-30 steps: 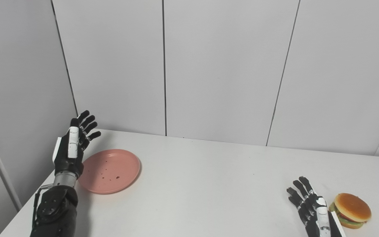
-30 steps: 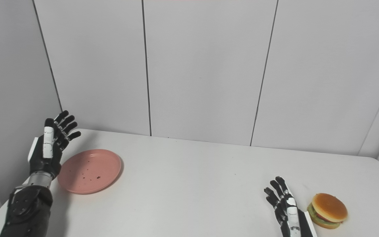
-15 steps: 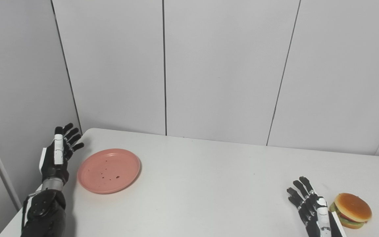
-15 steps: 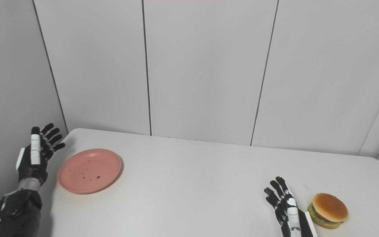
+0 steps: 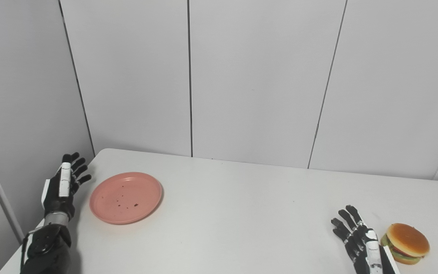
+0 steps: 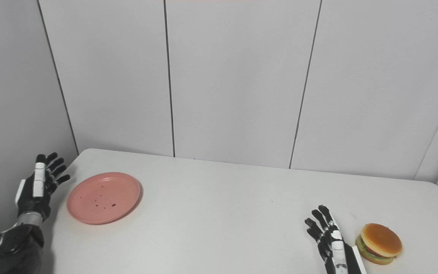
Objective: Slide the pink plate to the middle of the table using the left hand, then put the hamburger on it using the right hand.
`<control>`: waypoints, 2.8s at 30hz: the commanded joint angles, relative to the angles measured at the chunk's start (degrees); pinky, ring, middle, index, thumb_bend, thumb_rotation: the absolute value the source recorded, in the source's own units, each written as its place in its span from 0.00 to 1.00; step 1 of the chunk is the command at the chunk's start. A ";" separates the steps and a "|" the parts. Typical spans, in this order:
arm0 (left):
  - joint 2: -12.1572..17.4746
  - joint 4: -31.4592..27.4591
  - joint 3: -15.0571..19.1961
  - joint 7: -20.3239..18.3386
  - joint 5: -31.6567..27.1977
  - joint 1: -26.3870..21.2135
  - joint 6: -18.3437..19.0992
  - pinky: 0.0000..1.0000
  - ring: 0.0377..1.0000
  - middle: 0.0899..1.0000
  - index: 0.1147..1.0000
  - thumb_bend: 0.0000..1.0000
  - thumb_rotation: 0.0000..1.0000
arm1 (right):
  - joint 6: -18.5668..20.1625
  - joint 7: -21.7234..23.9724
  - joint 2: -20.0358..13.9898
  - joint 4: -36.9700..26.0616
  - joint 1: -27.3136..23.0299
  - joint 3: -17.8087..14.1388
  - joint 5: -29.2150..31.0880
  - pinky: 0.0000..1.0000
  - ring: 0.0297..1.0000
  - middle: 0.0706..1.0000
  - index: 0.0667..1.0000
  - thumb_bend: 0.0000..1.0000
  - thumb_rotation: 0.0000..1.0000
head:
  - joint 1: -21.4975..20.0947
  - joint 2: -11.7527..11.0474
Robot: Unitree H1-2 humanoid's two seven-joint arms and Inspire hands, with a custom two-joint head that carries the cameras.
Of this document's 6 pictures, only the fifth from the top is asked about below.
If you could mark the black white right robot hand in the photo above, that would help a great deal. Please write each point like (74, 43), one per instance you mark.
(367, 247)

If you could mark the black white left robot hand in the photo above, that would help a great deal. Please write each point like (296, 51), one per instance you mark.
(61, 190)

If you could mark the toy hamburger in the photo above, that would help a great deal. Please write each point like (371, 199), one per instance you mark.
(406, 243)

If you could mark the pink round plate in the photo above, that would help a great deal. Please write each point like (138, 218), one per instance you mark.
(126, 197)

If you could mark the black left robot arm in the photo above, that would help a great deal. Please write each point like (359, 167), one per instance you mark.
(48, 247)

